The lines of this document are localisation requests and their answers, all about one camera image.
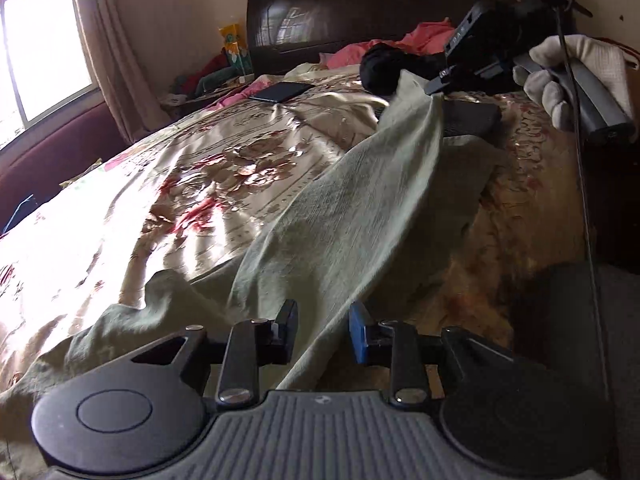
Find pink cloth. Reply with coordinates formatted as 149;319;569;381
320;19;457;69

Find maroon sofa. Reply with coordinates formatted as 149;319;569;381
0;102;132;233

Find black fuzzy cloth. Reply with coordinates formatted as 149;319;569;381
360;44;447;97

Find dark wooden headboard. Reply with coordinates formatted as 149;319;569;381
246;0;551;78

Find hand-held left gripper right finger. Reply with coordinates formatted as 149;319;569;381
348;302;516;406

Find window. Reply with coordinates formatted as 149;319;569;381
0;0;97;150

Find pile of red green clothes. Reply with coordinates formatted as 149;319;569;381
172;50;237;99

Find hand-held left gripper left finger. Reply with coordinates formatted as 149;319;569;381
131;299;299;408

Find person's right hand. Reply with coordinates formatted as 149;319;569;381
512;34;632;132

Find thin black cable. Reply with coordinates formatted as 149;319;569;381
550;0;612;398

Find black tablet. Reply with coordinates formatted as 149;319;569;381
248;81;313;104

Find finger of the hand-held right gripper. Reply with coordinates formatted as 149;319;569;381
424;66;458;96

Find green pants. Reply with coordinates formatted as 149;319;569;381
0;69;512;413

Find beige curtain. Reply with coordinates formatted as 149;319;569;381
70;0;173;143

